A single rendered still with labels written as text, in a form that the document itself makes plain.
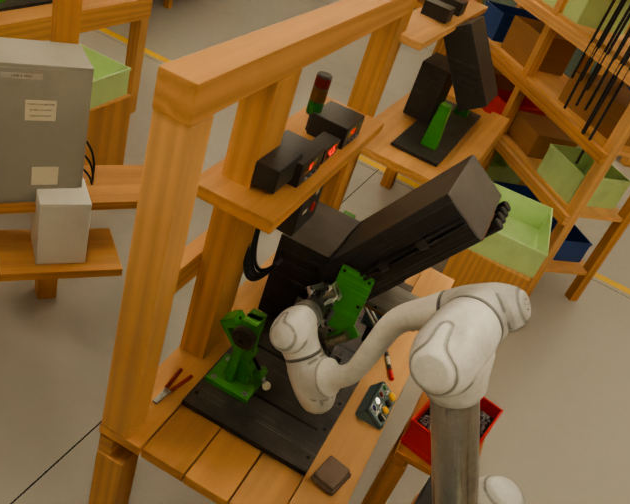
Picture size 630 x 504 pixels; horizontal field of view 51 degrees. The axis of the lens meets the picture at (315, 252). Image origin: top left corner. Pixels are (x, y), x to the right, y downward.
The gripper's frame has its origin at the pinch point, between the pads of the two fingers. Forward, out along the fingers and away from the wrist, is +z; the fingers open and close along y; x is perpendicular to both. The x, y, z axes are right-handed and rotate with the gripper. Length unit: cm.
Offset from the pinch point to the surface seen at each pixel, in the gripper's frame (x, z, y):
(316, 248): 2.8, 10.7, 13.9
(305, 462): 14, -28, -40
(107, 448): 61, -47, -15
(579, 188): -82, 259, -28
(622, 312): -84, 324, -134
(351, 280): -7.0, 4.2, 1.5
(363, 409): 1.5, -3.7, -37.5
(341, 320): 0.9, 4.2, -10.0
